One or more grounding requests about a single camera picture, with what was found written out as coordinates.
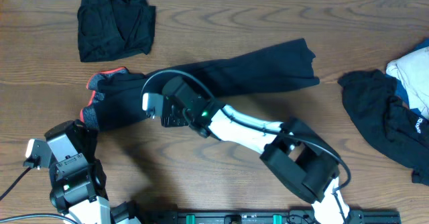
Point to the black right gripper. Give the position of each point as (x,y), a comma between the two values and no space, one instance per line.
(173,121)

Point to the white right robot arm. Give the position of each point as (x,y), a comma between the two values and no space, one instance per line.
(300,159)

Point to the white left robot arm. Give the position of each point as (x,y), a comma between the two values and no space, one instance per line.
(78,179)

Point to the folded black shirt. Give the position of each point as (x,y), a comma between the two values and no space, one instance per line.
(109,30)

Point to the black garment with white logo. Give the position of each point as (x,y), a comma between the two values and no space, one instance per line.
(384,122)

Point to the blue garment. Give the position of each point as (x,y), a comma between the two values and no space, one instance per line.
(403,93)

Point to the beige garment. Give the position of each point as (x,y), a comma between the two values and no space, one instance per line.
(410,76)

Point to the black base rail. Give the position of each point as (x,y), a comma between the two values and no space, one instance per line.
(265,217)

